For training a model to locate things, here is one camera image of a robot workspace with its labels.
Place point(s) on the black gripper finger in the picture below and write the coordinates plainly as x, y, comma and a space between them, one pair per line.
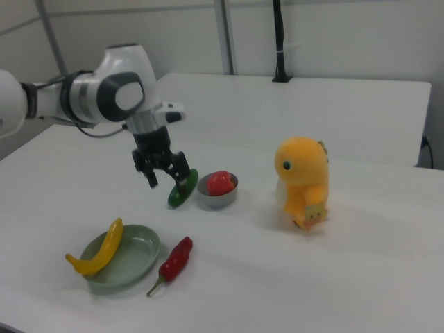
180, 170
152, 177

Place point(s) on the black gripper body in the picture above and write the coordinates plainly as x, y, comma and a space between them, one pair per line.
154, 144

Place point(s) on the red chili pepper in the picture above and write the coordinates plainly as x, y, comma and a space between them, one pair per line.
177, 260

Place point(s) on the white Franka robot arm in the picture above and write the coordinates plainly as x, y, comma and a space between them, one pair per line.
114, 86

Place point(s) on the green toy cucumber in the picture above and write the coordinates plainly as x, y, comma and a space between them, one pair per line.
175, 198

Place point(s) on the red toy apple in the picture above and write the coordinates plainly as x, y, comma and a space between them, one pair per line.
218, 184

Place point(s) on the round metal bowl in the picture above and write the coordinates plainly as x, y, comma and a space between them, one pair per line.
216, 201

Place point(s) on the yellow toy banana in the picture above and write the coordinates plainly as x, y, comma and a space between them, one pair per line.
104, 251

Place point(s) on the white background table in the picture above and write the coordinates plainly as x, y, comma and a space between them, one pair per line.
277, 111

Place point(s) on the yellow dinosaur plush toy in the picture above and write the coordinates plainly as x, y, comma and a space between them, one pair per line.
301, 170

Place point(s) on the yellow cartoon hang tag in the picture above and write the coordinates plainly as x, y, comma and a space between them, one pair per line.
314, 216

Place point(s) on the black pole with clamp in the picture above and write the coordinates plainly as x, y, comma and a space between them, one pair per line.
279, 34

